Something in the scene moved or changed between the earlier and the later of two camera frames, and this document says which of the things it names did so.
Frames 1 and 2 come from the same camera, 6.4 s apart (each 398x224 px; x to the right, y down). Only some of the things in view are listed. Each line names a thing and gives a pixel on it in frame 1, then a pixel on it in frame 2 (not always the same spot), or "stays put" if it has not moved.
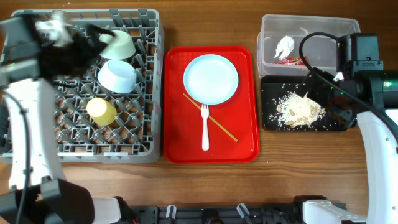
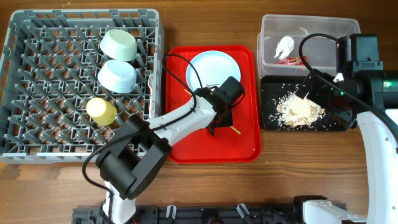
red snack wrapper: x=293 y=61 stays put
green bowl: x=119 y=46 stays put
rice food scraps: x=296 y=111 stays put
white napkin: x=285 y=46 stays put
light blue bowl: x=117 y=76 stays put
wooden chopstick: x=211 y=119 to x=232 y=127
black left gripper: x=86 y=55 to x=227 y=121
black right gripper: x=317 y=94 stays put
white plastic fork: x=205 y=144 to x=150 y=80
